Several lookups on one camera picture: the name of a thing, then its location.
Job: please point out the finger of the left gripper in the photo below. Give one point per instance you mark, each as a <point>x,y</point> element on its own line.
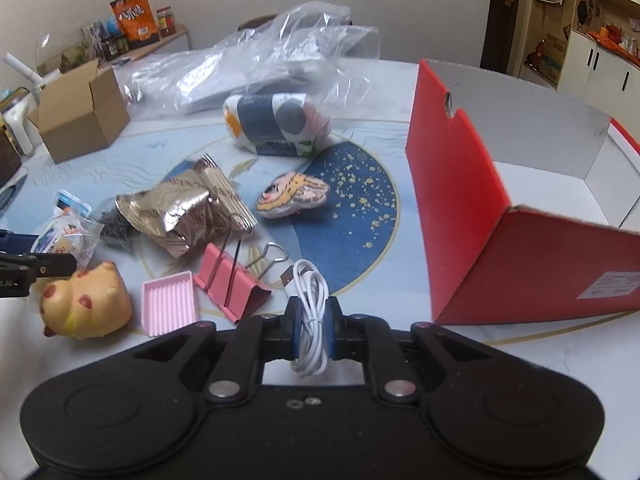
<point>19,272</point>

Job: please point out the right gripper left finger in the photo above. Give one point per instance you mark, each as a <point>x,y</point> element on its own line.
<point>281,333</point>

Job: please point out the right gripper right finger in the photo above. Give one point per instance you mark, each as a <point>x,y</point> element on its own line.
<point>344,336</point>

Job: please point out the blue white sachet packet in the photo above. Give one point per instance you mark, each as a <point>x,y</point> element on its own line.
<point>71,230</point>

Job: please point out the pink binder clip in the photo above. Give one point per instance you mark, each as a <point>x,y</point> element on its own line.
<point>234,288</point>

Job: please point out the yellow squishy pig toy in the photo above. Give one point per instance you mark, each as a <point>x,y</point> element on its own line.
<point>90,304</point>

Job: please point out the black screws bag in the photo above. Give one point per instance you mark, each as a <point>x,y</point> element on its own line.
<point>117,232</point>

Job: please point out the pink ridged soap tray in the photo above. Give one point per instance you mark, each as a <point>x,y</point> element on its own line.
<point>168,304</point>

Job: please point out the cartoon face sticker plush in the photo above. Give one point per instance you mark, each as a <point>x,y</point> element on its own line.
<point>290,193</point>

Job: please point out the silver foil snack bag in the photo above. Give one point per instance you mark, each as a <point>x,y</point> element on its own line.
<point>188,210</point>

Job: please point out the blue white tissue pack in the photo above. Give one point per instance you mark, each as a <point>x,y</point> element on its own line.
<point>278,124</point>

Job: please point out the white electric kettle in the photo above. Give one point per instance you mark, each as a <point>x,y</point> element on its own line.
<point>15,110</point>

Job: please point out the small brown cardboard box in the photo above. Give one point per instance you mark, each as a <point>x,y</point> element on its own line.
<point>80,112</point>

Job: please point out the red cardboard box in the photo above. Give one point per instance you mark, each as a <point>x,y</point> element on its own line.
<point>528,200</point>

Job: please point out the orange snack bag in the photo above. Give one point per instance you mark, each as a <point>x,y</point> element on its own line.
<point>135,20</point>

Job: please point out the clear plastic bag pile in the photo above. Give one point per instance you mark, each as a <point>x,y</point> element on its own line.
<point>302,50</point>

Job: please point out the wooden side shelf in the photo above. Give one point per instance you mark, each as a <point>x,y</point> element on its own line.
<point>178,42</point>

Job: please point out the red lid jar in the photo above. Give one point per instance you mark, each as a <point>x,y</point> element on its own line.
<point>166,21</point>

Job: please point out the white cabinets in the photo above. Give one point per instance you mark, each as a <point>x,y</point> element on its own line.
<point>588,49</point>

